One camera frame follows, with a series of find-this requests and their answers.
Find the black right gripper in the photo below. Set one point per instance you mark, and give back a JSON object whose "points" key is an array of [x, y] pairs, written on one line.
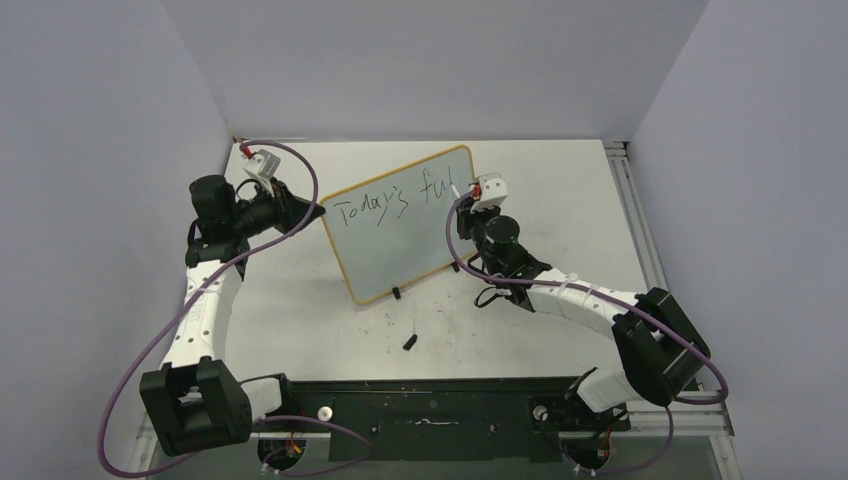
{"points": [[467, 218]]}

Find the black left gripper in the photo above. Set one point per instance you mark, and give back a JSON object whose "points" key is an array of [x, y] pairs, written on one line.
{"points": [[290, 211]]}

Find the yellow-framed whiteboard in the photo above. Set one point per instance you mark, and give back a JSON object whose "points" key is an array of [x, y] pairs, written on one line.
{"points": [[388, 232]]}

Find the black marker cap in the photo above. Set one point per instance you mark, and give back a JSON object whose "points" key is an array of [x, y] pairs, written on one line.
{"points": [[410, 342]]}

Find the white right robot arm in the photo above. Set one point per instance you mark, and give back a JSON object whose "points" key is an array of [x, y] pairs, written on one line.
{"points": [[660, 350]]}

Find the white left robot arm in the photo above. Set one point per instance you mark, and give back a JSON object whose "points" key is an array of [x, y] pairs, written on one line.
{"points": [[193, 400]]}

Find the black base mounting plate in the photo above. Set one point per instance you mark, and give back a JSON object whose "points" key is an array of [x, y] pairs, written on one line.
{"points": [[538, 419]]}

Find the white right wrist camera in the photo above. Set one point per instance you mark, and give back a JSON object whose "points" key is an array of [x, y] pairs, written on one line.
{"points": [[488, 191]]}

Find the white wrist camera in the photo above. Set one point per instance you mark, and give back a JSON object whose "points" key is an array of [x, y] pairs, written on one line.
{"points": [[488, 191], [261, 166]]}

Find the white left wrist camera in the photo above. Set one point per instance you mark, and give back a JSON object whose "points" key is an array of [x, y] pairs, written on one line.
{"points": [[261, 166]]}

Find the aluminium rail frame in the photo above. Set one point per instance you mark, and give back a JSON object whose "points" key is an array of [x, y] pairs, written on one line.
{"points": [[700, 420]]}

